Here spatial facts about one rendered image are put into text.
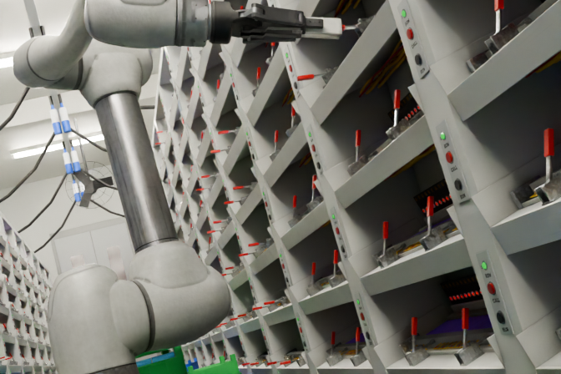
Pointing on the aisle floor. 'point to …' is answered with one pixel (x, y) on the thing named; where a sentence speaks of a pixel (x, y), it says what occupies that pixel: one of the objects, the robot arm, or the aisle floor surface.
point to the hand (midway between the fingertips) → (320, 27)
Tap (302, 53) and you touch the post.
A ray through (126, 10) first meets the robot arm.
